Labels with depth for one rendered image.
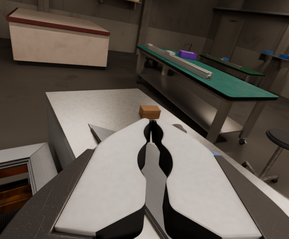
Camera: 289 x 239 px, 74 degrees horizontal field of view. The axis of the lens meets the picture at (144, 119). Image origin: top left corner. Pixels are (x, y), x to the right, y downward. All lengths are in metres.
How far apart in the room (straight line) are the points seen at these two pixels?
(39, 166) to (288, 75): 7.81
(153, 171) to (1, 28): 7.69
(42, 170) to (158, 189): 0.55
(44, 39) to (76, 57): 0.75
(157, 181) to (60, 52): 4.75
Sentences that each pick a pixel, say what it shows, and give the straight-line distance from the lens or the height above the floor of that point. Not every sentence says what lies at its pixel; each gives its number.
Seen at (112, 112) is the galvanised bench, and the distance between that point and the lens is 1.00.
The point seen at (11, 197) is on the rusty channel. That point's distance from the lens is 1.12.
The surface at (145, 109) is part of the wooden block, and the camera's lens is 0.98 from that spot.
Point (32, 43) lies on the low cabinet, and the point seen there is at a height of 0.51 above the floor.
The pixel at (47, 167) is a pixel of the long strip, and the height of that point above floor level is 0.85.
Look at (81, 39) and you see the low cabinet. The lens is 5.16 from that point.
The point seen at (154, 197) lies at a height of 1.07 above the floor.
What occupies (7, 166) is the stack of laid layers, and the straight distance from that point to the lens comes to 1.06.
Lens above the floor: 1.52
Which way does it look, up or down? 28 degrees down
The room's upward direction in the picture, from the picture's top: 12 degrees clockwise
